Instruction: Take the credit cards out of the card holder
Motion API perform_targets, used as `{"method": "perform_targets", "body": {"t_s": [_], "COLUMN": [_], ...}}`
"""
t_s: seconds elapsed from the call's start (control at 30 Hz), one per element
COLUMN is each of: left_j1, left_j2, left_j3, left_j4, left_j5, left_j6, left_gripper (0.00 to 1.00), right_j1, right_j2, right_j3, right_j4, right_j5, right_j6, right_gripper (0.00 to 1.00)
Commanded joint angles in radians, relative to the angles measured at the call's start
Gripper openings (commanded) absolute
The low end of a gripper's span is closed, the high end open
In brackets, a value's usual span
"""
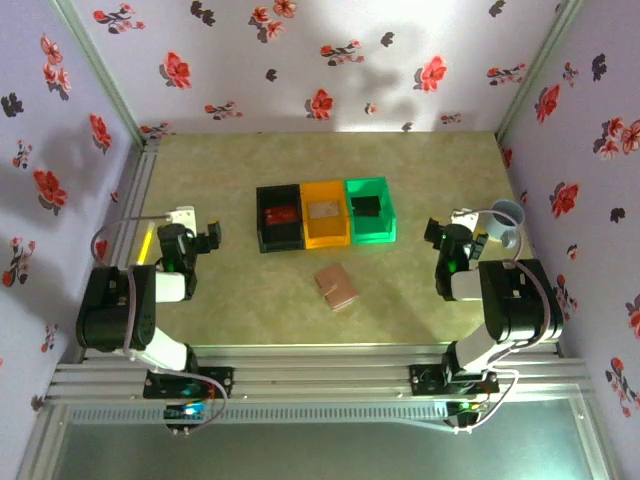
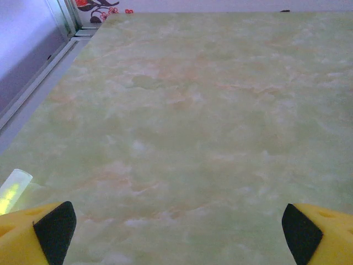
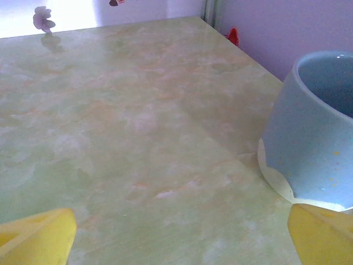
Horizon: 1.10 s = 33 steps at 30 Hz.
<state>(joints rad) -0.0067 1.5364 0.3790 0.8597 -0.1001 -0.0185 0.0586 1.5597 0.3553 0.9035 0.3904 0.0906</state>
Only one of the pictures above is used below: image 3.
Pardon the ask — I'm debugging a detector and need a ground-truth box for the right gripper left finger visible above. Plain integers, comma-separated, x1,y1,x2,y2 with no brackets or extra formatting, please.
0,208,78,265

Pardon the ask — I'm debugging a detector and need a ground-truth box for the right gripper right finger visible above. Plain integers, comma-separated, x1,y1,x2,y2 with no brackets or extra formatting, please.
287,203,353,265

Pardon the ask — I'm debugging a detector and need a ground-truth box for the light blue ceramic mug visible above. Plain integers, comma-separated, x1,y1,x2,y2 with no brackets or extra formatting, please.
258,50,353,213

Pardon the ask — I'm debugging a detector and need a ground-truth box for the right aluminium corner post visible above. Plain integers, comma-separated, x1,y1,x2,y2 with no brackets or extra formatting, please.
204,0,223,30

